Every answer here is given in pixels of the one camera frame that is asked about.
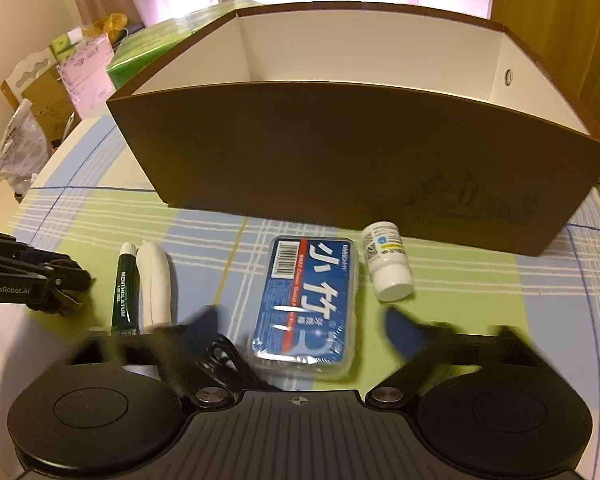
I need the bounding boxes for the yellow plastic bag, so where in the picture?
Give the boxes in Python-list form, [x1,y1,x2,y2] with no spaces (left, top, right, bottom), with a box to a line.
[92,12,129,37]

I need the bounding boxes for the clear plastic bag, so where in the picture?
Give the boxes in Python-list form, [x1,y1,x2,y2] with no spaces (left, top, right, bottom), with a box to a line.
[0,100,51,197]

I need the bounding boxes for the blue label clear plastic box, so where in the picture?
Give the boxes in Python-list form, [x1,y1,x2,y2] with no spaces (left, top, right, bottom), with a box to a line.
[245,235,360,382]

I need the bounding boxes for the black cable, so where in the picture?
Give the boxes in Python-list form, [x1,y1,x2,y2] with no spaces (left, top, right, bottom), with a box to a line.
[195,334,281,393]

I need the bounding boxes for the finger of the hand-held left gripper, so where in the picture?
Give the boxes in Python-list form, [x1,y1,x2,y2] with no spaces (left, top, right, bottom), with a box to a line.
[0,228,78,270]
[25,260,92,315]

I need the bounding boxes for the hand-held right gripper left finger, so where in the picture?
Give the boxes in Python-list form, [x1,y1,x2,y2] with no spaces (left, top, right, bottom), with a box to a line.
[67,305,233,403]

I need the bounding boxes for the cream pen-shaped device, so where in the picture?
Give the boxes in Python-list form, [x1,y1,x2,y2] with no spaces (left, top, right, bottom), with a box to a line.
[136,241,174,332]

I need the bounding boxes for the small white pill bottle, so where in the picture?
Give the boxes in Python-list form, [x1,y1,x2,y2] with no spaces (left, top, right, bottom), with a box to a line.
[362,221,414,303]

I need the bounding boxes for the brown cardboard box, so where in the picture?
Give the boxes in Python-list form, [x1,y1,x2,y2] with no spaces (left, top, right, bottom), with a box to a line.
[0,50,77,147]

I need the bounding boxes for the green lip gel tube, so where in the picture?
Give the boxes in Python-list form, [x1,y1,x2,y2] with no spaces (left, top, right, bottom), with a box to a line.
[111,241,142,336]

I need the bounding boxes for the brown storage box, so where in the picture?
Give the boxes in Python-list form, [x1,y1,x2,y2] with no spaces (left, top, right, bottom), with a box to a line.
[105,0,600,257]

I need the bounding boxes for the green tissue multipack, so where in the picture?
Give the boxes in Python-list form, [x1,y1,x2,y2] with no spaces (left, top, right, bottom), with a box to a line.
[106,2,241,92]

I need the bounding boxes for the small green box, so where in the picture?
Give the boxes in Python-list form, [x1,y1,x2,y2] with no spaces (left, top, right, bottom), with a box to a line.
[50,30,87,57]

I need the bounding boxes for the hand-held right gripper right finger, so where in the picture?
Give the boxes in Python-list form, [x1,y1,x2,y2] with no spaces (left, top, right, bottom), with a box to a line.
[362,306,548,402]

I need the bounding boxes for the wooden wardrobe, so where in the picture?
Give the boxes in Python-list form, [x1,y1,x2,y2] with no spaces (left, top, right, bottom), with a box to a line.
[490,0,600,142]

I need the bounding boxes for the pink printed box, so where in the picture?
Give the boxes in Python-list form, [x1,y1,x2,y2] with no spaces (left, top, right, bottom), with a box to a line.
[57,35,117,121]

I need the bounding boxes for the plaid tablecloth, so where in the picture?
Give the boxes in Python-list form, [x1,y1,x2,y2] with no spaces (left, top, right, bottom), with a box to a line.
[0,115,600,411]

